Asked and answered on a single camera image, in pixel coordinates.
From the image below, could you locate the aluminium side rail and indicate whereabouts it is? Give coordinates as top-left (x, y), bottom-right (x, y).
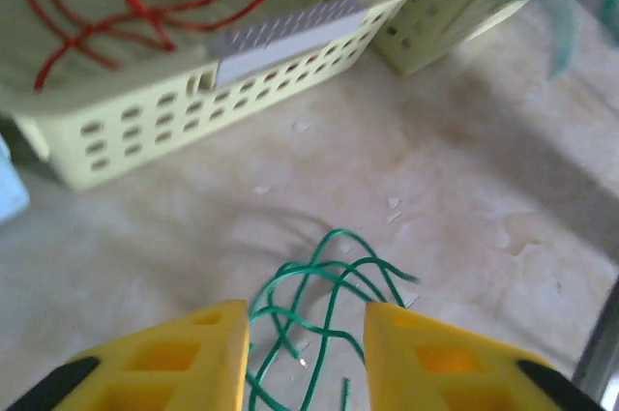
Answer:
top-left (573, 275), bottom-right (619, 411)

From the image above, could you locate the large yellow perforated basket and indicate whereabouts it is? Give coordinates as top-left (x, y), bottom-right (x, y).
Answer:
top-left (0, 0), bottom-right (436, 193)

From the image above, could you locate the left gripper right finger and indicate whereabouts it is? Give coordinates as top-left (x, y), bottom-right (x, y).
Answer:
top-left (364, 301), bottom-right (609, 411)

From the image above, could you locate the thin green cable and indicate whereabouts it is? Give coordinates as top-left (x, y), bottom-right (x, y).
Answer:
top-left (449, 0), bottom-right (619, 81)
top-left (244, 228), bottom-right (421, 411)

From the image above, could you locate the small yellow perforated basket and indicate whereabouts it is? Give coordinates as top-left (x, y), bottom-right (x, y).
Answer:
top-left (374, 0), bottom-right (604, 76)

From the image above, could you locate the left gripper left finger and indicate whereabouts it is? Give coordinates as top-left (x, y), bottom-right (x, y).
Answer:
top-left (0, 299), bottom-right (251, 411)

